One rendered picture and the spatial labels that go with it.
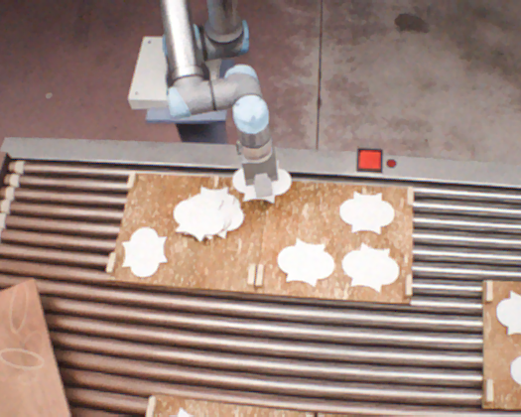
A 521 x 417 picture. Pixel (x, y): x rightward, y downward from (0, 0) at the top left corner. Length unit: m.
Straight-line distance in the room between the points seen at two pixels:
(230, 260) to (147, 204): 0.31
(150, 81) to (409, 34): 1.81
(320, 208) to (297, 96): 1.51
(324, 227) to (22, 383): 0.90
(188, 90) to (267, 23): 2.16
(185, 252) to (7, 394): 0.62
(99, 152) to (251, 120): 0.76
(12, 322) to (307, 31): 2.42
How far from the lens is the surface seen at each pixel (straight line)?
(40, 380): 1.62
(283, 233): 1.73
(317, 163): 1.86
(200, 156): 1.92
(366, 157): 1.86
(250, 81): 1.48
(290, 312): 1.65
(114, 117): 3.32
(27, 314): 1.69
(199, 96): 1.46
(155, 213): 1.81
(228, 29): 1.88
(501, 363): 1.65
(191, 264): 1.72
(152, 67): 2.18
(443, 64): 3.42
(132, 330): 1.70
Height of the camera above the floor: 2.47
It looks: 60 degrees down
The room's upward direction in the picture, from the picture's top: 10 degrees counter-clockwise
